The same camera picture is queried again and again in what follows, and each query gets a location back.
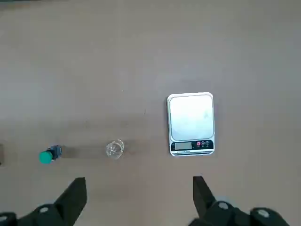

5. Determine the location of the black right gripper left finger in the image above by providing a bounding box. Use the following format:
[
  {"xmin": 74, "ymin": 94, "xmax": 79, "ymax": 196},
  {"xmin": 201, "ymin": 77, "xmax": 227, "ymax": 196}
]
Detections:
[{"xmin": 0, "ymin": 177, "xmax": 87, "ymax": 226}]

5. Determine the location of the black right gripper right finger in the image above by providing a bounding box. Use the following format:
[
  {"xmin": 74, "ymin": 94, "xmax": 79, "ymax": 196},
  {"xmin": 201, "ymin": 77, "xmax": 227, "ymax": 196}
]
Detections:
[{"xmin": 188, "ymin": 175, "xmax": 291, "ymax": 226}]

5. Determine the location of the green push button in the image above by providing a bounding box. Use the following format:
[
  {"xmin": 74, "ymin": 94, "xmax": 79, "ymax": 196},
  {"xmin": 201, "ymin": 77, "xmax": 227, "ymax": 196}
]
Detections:
[{"xmin": 39, "ymin": 145, "xmax": 63, "ymax": 165}]

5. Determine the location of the clear measuring cup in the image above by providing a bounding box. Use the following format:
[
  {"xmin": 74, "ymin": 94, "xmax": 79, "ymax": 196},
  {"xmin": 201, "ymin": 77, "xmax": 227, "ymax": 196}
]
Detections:
[{"xmin": 105, "ymin": 139, "xmax": 125, "ymax": 161}]

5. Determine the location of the white electronic scale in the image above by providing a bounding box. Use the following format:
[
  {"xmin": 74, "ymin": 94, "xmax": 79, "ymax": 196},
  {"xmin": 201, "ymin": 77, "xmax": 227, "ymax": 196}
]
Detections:
[{"xmin": 166, "ymin": 92, "xmax": 215, "ymax": 156}]

